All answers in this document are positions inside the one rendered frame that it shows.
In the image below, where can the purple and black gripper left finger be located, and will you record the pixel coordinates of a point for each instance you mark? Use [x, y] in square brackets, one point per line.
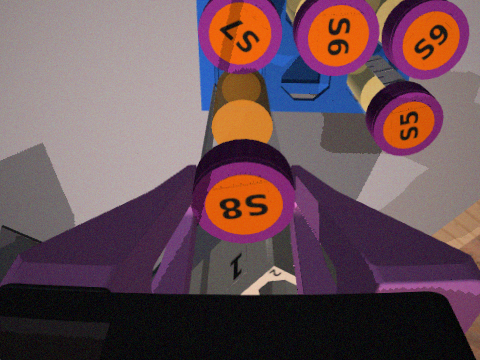
[118, 249]

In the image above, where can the blue tube rack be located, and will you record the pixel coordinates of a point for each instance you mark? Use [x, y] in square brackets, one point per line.
[282, 76]

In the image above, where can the white button box with label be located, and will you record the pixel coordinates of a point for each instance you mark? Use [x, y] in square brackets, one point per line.
[11, 248]

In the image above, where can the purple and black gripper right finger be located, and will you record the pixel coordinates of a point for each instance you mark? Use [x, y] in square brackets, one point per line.
[373, 252]

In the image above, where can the grey flat mat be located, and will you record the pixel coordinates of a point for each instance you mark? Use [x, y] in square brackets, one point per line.
[100, 103]

